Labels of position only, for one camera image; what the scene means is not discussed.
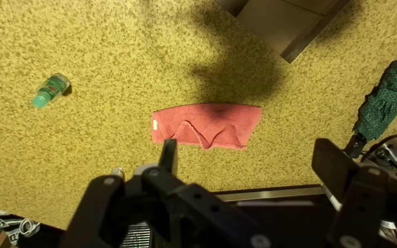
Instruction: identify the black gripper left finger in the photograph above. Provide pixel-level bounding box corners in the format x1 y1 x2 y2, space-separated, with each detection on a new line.
59 137 272 248

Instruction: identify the pink towel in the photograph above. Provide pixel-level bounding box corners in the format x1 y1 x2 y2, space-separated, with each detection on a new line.
150 104 263 152

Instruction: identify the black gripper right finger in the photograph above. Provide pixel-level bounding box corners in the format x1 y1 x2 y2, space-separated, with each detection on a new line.
310 137 397 248

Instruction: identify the black white patterned item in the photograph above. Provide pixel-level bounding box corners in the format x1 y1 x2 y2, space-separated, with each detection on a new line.
0 204 44 247

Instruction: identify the green hand sanitizer bottle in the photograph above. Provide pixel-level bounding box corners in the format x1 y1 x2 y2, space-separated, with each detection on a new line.
30 72 73 111

